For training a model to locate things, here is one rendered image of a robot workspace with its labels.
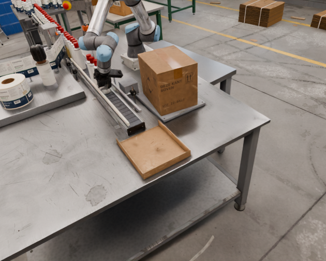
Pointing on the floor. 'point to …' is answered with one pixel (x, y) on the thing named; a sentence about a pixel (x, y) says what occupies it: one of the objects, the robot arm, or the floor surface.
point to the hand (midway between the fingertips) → (107, 87)
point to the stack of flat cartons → (261, 12)
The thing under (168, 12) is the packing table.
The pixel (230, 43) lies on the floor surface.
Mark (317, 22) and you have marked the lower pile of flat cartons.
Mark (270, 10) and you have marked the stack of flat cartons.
